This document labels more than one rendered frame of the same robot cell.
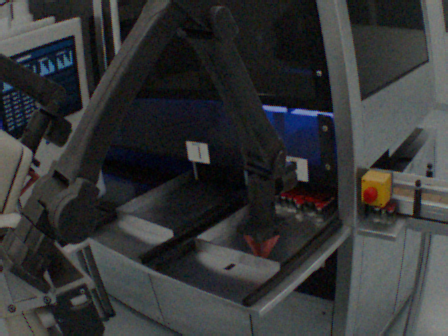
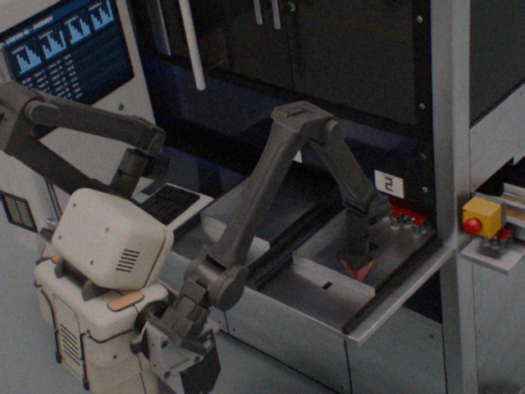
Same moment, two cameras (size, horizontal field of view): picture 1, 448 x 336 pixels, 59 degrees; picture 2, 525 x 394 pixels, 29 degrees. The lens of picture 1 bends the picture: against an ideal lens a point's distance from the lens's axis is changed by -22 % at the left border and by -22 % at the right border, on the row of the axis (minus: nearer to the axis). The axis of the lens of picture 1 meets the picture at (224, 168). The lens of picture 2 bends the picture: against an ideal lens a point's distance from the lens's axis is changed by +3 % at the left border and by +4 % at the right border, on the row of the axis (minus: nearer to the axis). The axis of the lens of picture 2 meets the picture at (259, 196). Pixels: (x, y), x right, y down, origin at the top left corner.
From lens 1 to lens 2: 1.36 m
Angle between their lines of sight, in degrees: 14
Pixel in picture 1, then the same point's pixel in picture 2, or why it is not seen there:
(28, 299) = (182, 363)
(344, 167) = (443, 194)
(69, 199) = (229, 282)
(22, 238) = (186, 315)
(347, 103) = (449, 139)
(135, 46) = (271, 170)
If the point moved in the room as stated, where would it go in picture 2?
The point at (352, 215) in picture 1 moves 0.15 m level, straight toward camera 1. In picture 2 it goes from (453, 238) to (448, 277)
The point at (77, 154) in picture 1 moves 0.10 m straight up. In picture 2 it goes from (232, 249) to (225, 208)
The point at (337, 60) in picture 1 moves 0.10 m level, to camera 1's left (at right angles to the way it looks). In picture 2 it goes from (444, 98) to (399, 104)
